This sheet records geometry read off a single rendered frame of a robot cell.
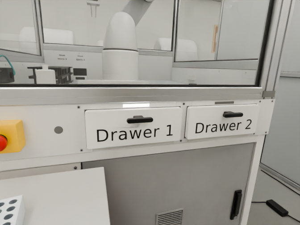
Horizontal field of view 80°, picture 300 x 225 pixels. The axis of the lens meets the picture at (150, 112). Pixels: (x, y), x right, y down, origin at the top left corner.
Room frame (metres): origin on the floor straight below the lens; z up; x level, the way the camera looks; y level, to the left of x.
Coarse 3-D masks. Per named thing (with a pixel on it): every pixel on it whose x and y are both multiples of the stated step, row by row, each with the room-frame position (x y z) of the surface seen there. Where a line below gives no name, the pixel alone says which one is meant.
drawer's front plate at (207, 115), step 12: (192, 108) 0.56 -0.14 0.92; (204, 108) 0.58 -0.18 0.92; (216, 108) 0.59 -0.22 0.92; (228, 108) 0.60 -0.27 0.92; (240, 108) 0.62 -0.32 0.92; (252, 108) 0.64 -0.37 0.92; (192, 120) 0.56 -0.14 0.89; (204, 120) 0.58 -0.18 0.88; (216, 120) 0.59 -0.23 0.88; (228, 120) 0.61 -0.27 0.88; (240, 120) 0.62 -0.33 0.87; (252, 120) 0.64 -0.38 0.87; (192, 132) 0.56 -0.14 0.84; (204, 132) 0.58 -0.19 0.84; (216, 132) 0.59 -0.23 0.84; (228, 132) 0.61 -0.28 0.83; (240, 132) 0.62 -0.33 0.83; (252, 132) 0.64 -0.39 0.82
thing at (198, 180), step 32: (32, 160) 0.44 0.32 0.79; (64, 160) 0.47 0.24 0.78; (96, 160) 0.50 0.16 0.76; (128, 160) 0.53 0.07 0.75; (160, 160) 0.56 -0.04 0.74; (192, 160) 0.60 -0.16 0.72; (224, 160) 0.65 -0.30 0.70; (256, 160) 0.69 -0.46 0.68; (128, 192) 0.53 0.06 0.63; (160, 192) 0.57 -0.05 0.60; (192, 192) 0.61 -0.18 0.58; (224, 192) 0.65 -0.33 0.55; (128, 224) 0.53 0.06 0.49; (160, 224) 0.59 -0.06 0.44; (192, 224) 0.61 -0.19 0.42; (224, 224) 0.66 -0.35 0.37
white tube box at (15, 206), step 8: (0, 200) 0.28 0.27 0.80; (8, 200) 0.28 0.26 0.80; (16, 200) 0.29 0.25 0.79; (0, 208) 0.26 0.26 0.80; (8, 208) 0.27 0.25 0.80; (16, 208) 0.27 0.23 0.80; (24, 208) 0.29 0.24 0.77; (0, 216) 0.25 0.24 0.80; (8, 216) 0.25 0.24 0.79; (16, 216) 0.25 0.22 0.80; (0, 224) 0.23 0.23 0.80; (8, 224) 0.24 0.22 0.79; (16, 224) 0.24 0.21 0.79
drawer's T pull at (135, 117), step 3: (135, 117) 0.48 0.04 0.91; (138, 117) 0.48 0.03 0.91; (141, 117) 0.48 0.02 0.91; (144, 117) 0.48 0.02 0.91; (147, 117) 0.48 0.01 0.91; (150, 117) 0.48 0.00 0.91; (126, 120) 0.47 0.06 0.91; (129, 120) 0.46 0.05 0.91; (132, 120) 0.47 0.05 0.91; (135, 120) 0.47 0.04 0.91; (138, 120) 0.47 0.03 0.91; (141, 120) 0.47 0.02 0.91; (144, 120) 0.48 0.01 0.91; (147, 120) 0.48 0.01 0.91; (150, 120) 0.48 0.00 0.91; (129, 123) 0.46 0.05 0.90
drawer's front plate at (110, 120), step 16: (96, 112) 0.47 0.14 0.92; (112, 112) 0.49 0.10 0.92; (128, 112) 0.50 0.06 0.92; (144, 112) 0.51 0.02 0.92; (160, 112) 0.53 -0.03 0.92; (176, 112) 0.54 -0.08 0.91; (96, 128) 0.47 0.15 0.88; (112, 128) 0.49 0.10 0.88; (128, 128) 0.50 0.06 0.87; (144, 128) 0.51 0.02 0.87; (160, 128) 0.53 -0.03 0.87; (176, 128) 0.55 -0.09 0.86; (96, 144) 0.47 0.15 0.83; (112, 144) 0.48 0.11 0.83; (128, 144) 0.50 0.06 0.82
